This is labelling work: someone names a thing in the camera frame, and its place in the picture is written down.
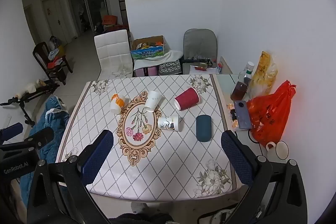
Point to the grey smartphone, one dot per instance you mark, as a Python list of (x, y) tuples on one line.
[(242, 115)]

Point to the wooden board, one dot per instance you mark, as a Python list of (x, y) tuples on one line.
[(226, 66)]

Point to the red paper cup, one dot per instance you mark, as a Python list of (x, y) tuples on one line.
[(187, 98)]

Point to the white cloth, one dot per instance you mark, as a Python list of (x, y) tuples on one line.
[(172, 56)]

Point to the white door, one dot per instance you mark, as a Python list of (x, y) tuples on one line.
[(56, 19)]

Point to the yellow plastic bag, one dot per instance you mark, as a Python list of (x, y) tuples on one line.
[(263, 71)]

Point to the black tool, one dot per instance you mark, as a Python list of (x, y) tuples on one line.
[(197, 60)]

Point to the bottle with brown liquid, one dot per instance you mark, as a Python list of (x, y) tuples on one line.
[(240, 88)]

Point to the black and white patterned bag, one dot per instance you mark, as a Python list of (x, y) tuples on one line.
[(170, 67)]

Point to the white padded chair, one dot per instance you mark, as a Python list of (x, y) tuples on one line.
[(113, 52)]

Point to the clothes pile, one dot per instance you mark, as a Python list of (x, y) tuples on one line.
[(55, 54)]

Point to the orange snack packet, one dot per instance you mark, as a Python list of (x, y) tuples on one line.
[(233, 116)]

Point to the small blue and red carton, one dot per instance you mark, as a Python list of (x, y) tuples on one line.
[(219, 68)]

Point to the sliding glass door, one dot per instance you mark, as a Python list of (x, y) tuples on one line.
[(86, 6)]

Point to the white cup with black print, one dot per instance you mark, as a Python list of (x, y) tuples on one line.
[(169, 123)]

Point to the floral diamond pattern tablecloth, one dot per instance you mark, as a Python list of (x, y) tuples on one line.
[(168, 161)]

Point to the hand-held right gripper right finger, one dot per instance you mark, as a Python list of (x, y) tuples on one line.
[(238, 162)]

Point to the white mug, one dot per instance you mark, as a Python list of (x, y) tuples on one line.
[(280, 150)]

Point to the grey cushioned chair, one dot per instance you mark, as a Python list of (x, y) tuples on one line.
[(200, 43)]

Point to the dark wooden chair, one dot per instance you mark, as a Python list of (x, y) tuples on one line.
[(42, 56)]

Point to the orange plastic bag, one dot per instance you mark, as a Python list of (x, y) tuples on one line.
[(271, 113)]

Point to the open cardboard box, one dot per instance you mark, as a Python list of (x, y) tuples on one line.
[(148, 50)]

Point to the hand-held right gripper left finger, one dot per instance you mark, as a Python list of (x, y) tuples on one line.
[(96, 161)]

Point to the orange and white paper cup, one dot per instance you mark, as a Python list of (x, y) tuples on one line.
[(117, 103)]

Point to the plain white paper cup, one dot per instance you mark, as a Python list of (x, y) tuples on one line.
[(152, 101)]

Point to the pink box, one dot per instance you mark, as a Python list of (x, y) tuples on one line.
[(145, 72)]

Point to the orange plastic crate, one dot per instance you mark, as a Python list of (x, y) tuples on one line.
[(109, 20)]

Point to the dark blue cup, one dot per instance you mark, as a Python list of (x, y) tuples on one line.
[(203, 127)]

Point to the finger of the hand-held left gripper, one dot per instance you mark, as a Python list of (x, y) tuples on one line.
[(11, 130), (40, 137)]

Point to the blue knitted cloth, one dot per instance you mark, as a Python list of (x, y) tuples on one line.
[(53, 119)]

